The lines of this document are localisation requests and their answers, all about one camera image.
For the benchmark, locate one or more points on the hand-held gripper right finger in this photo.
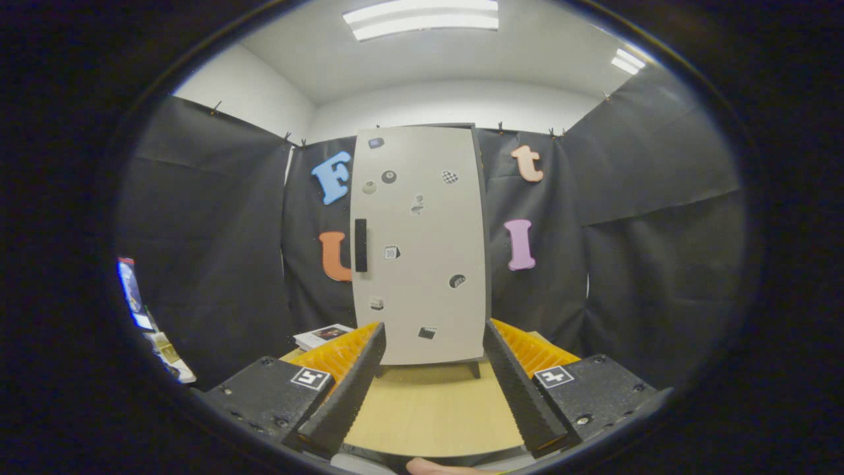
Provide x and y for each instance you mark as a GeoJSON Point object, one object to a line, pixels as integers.
{"type": "Point", "coordinates": [521, 396]}

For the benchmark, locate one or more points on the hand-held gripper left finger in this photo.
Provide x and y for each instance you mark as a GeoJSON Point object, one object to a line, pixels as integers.
{"type": "Point", "coordinates": [346, 402]}

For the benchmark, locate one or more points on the grey shoe cabinet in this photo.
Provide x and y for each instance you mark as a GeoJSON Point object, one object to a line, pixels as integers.
{"type": "Point", "coordinates": [475, 368]}

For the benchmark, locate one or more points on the grey shoe cabinet door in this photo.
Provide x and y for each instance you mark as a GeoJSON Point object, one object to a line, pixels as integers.
{"type": "Point", "coordinates": [428, 231]}

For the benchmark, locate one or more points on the pale cluttered items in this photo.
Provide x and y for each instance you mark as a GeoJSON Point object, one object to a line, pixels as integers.
{"type": "Point", "coordinates": [168, 349]}

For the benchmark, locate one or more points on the black backdrop cloth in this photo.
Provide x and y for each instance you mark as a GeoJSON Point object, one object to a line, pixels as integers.
{"type": "Point", "coordinates": [211, 251]}

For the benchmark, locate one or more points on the blue and white poster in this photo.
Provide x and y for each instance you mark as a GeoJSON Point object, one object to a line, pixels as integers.
{"type": "Point", "coordinates": [134, 297]}

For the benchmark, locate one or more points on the small ceiling light panel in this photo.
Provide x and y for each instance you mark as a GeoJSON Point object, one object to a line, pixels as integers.
{"type": "Point", "coordinates": [628, 61]}

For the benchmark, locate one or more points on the large ceiling light panel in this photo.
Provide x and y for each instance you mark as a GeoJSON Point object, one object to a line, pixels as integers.
{"type": "Point", "coordinates": [422, 20]}

